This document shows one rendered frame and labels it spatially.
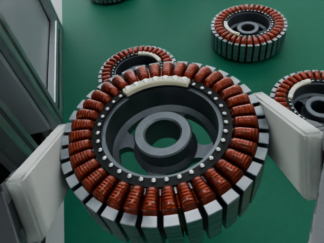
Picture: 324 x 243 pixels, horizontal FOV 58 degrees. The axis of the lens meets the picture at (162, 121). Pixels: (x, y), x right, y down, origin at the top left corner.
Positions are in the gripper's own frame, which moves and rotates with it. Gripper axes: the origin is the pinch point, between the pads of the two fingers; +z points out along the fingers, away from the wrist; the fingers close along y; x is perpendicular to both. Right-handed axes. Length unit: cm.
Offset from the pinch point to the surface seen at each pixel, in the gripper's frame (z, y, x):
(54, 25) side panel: 40.7, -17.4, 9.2
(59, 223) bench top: 11.6, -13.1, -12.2
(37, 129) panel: 20.1, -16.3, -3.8
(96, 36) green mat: 41.0, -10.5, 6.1
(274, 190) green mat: 11.4, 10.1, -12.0
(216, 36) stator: 29.9, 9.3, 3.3
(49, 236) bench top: 10.6, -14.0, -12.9
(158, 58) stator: 26.8, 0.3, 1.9
